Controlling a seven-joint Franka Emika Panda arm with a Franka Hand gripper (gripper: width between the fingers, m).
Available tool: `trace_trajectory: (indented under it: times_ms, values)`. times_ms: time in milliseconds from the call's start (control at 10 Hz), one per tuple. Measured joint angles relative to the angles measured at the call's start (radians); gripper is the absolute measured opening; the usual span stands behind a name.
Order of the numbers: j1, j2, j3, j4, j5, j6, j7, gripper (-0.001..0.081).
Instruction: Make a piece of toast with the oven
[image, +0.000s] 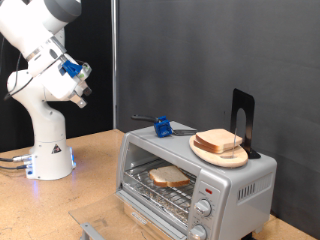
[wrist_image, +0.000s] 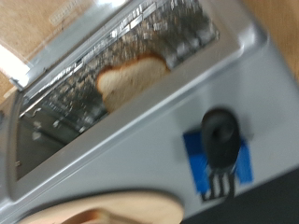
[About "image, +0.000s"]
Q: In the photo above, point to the round wooden plate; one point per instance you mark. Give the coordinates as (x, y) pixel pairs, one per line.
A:
(220, 160)

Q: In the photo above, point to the white bread slice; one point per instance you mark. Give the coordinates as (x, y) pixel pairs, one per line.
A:
(168, 175)
(218, 137)
(201, 147)

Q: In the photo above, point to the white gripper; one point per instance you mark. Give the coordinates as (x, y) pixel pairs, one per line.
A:
(55, 81)

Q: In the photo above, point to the black metal bookend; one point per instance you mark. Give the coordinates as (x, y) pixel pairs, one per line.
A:
(240, 100)

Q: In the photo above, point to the silver toaster oven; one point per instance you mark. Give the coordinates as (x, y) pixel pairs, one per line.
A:
(233, 200)

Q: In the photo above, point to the slotted wooden box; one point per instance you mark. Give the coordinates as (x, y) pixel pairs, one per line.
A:
(133, 226)

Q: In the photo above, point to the vertical metal pole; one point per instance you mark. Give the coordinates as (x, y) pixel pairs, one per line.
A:
(114, 66)

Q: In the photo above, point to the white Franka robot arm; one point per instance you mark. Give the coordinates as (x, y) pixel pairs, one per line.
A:
(43, 133)

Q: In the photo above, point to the silver oven knob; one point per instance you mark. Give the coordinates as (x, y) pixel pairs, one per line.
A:
(199, 232)
(203, 207)

